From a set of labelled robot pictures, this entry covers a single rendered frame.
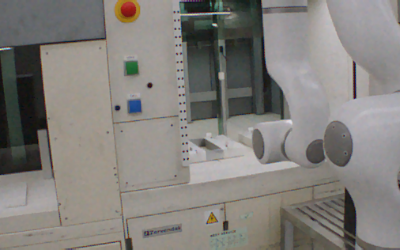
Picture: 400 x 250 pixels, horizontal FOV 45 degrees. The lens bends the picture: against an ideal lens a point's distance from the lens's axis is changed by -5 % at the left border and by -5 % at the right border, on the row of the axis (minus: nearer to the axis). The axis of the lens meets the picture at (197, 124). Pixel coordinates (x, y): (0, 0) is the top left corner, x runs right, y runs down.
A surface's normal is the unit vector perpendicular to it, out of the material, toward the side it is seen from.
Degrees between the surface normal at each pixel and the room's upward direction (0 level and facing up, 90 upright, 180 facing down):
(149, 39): 90
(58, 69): 90
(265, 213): 90
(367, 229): 94
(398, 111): 47
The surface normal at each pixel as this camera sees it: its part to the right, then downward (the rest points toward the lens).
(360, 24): -0.50, 0.13
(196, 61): 0.31, 0.16
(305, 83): 0.15, -0.58
